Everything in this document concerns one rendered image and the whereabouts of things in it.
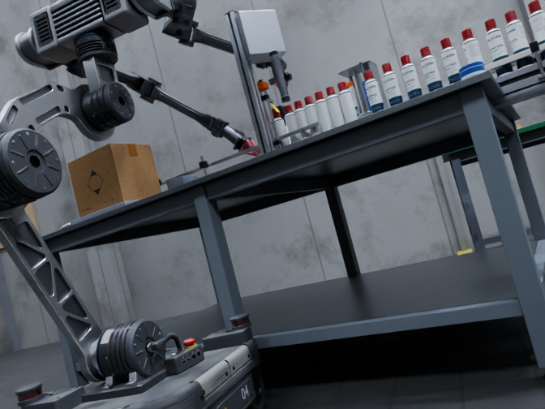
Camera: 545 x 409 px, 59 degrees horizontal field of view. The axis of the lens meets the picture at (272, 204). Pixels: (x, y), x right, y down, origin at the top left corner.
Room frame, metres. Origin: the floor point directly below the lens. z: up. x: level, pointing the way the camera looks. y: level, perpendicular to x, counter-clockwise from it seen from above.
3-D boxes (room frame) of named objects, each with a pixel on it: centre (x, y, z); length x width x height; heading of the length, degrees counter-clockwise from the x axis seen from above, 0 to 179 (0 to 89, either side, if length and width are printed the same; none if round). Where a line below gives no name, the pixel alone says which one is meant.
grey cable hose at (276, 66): (1.94, -0.16, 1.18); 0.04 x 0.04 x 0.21
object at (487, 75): (2.34, -0.06, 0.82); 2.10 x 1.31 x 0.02; 60
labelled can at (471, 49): (1.67, -0.82, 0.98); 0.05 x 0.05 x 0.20
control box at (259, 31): (1.98, -0.12, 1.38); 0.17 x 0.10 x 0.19; 115
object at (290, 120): (2.06, -0.17, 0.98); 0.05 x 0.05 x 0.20
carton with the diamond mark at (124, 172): (2.21, 0.67, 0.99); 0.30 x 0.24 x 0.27; 60
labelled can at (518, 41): (1.60, -0.94, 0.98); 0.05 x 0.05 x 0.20
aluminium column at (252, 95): (1.96, -0.03, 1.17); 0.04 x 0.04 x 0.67; 60
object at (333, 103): (1.94, -0.35, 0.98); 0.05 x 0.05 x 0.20
